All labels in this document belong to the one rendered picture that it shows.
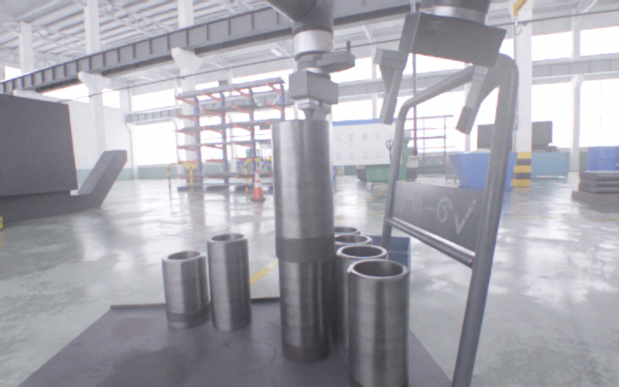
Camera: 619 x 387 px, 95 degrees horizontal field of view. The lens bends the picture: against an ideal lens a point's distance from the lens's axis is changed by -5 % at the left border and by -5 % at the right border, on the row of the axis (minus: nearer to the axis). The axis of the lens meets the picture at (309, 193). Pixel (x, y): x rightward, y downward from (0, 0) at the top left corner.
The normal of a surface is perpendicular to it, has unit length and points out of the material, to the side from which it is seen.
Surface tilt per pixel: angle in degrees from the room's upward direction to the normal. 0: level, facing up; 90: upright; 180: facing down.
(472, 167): 94
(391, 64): 113
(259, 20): 90
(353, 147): 90
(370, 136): 90
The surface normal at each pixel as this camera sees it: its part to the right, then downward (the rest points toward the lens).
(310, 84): 0.83, 0.02
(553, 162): -0.35, 0.09
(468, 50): 0.10, 0.47
